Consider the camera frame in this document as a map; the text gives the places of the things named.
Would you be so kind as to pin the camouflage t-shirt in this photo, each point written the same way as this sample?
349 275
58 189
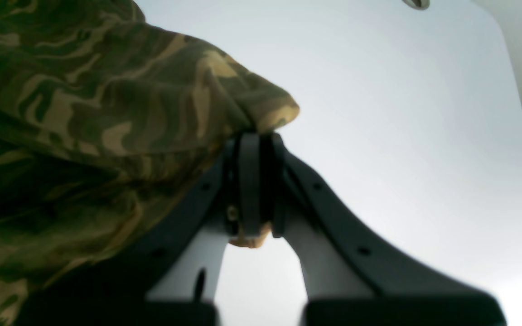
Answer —
106 121

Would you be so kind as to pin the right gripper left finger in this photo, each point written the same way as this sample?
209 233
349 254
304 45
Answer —
169 276

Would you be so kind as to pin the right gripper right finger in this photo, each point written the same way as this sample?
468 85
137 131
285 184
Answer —
353 277

